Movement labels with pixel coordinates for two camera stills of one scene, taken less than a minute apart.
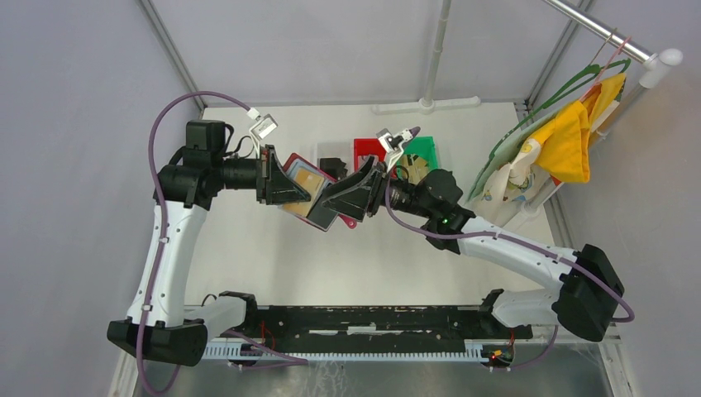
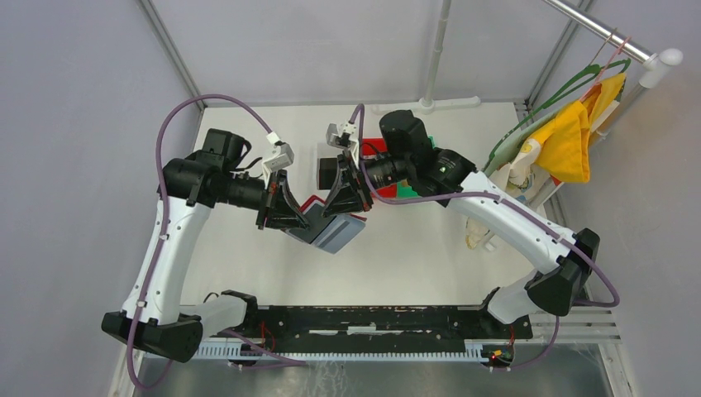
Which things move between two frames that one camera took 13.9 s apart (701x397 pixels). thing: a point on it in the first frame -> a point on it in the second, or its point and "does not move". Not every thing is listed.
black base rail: x=369 y=329 does not move
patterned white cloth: x=511 y=185 does not move
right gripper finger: x=355 y=188 -> x=345 y=165
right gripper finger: x=350 y=197 does not move
